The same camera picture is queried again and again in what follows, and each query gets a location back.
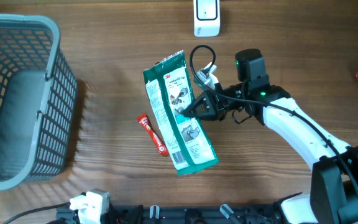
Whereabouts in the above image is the red Nescafe coffee stick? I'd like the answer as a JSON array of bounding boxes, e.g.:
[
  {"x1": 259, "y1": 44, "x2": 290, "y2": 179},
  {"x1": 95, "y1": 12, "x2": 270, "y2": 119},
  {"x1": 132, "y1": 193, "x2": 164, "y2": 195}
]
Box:
[{"x1": 137, "y1": 114, "x2": 169, "y2": 156}]

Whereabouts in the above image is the black left camera cable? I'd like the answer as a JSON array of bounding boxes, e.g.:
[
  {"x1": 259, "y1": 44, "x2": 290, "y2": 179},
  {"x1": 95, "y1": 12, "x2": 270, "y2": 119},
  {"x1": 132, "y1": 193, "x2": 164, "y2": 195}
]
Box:
[{"x1": 3, "y1": 202, "x2": 71, "y2": 224}]

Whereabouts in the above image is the grey plastic mesh basket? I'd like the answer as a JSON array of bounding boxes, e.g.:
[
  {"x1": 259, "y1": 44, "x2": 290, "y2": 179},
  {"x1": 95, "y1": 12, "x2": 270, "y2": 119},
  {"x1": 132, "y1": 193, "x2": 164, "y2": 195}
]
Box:
[{"x1": 0, "y1": 14, "x2": 78, "y2": 190}]

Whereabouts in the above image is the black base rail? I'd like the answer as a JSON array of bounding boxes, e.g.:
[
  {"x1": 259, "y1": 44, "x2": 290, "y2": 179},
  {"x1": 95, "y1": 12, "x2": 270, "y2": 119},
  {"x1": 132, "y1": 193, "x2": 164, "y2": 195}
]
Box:
[{"x1": 56, "y1": 203, "x2": 287, "y2": 224}]

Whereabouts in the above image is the black camera cable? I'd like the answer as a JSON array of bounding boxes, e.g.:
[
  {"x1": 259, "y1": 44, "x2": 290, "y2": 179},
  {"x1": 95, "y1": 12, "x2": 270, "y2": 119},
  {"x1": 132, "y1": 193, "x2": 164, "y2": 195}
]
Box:
[
  {"x1": 3, "y1": 202, "x2": 71, "y2": 224},
  {"x1": 189, "y1": 44, "x2": 358, "y2": 224}
]

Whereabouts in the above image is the black right camera cable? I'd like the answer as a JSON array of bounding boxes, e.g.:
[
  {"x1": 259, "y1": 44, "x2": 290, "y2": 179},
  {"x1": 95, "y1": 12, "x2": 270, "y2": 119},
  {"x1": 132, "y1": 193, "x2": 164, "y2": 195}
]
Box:
[{"x1": 189, "y1": 44, "x2": 358, "y2": 224}]

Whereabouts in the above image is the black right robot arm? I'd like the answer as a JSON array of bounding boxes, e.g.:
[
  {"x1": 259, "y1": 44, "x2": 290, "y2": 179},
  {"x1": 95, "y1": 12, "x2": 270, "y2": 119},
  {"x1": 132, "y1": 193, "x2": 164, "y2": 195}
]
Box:
[{"x1": 183, "y1": 49, "x2": 358, "y2": 223}]

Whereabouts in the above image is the green 3M gloves packet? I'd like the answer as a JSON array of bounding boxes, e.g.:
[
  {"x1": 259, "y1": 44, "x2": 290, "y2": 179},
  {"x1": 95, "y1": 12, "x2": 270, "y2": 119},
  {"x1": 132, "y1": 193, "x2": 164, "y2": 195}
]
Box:
[{"x1": 143, "y1": 50, "x2": 219, "y2": 175}]

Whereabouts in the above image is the white barcode scanner box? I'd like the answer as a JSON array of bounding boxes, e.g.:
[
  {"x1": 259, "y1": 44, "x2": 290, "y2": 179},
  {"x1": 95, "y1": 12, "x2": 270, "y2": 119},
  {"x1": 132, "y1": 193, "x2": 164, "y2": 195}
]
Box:
[{"x1": 193, "y1": 0, "x2": 221, "y2": 37}]

